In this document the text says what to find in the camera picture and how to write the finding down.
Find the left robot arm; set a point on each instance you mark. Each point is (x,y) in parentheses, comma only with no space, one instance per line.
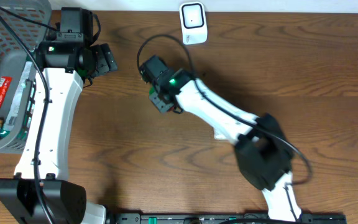
(39,191)

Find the green white pouch packet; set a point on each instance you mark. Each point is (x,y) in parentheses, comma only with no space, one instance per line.
(14,110)

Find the white barcode scanner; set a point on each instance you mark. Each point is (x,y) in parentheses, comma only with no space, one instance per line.
(193,23)

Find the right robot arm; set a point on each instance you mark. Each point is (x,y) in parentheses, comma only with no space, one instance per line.
(262,155)

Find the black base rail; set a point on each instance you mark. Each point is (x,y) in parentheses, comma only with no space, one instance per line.
(252,218)

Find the green lid glass jar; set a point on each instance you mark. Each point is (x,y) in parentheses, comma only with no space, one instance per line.
(151,90)

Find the grey plastic mesh basket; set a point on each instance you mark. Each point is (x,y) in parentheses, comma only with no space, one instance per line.
(28,19)

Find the white blue label container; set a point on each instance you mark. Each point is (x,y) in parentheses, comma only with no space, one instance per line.
(218,135)

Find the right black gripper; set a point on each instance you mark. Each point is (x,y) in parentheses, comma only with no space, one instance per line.
(161,104)

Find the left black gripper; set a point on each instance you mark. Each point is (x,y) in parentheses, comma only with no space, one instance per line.
(105,61)

